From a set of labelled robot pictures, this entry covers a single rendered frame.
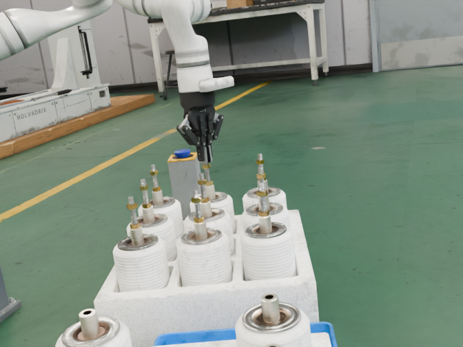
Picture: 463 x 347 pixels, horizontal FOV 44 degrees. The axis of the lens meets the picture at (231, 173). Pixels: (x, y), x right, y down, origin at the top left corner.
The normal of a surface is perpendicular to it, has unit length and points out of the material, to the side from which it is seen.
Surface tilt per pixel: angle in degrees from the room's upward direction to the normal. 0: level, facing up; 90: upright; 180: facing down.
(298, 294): 90
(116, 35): 90
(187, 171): 90
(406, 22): 90
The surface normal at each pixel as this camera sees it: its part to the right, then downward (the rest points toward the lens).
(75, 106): 0.94, -0.03
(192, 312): -0.04, 0.25
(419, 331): -0.11, -0.96
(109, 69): -0.31, 0.28
